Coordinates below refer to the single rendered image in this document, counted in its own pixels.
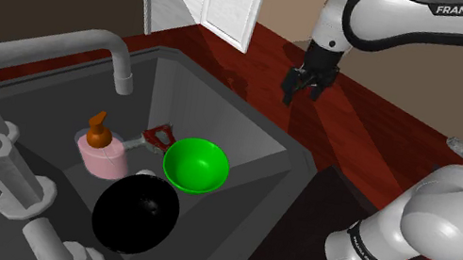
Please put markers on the grey curved faucet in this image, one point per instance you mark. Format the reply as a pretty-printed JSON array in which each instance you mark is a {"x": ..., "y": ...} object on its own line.
[{"x": 1, "y": 56}]

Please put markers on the grey sink basin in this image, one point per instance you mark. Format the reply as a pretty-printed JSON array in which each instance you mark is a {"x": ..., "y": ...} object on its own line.
[{"x": 224, "y": 114}]

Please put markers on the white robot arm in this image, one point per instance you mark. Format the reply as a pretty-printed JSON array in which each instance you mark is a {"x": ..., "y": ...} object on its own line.
[{"x": 441, "y": 218}]

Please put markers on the green bowl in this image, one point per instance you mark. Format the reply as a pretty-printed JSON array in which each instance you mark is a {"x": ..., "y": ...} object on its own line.
[{"x": 195, "y": 165}]

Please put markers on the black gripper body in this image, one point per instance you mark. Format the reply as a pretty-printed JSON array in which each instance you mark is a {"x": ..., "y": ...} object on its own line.
[{"x": 322, "y": 60}]

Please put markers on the pink soap dispenser brown pump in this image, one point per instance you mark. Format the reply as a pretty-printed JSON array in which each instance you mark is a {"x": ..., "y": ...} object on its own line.
[{"x": 103, "y": 158}]

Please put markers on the grey stone-like lump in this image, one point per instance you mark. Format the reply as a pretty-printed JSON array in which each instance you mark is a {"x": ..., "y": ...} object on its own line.
[{"x": 461, "y": 148}]

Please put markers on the small white round object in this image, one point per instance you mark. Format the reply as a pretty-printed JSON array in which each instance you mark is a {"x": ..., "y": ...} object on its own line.
[{"x": 145, "y": 172}]

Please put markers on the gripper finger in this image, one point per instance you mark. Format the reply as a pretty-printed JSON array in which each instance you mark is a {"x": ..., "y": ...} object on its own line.
[
  {"x": 292, "y": 85},
  {"x": 318, "y": 90}
]

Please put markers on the black bowl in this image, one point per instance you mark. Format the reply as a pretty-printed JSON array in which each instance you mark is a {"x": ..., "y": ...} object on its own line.
[{"x": 134, "y": 214}]

